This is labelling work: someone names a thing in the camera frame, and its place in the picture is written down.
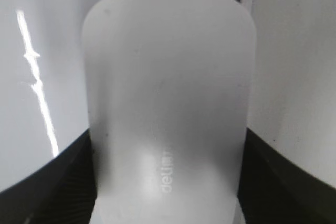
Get white whiteboard eraser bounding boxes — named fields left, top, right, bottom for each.
left=81, top=0, right=256, bottom=223

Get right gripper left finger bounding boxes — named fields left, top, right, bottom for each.
left=1, top=134, right=97, bottom=223

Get whiteboard with grey frame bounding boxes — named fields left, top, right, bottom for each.
left=1, top=0, right=335, bottom=189

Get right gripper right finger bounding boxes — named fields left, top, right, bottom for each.
left=237, top=130, right=335, bottom=223

